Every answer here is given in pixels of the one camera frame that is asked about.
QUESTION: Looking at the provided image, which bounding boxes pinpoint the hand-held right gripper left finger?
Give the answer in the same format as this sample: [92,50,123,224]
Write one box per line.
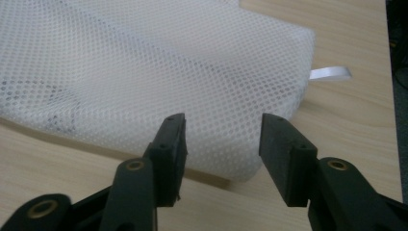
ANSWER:
[142,113,189,208]

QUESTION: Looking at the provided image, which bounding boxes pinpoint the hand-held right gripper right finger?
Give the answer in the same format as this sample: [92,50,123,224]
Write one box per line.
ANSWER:
[258,113,319,208]

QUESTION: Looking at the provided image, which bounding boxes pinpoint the white mesh laundry bag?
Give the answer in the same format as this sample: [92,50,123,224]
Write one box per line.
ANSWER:
[0,0,353,183]

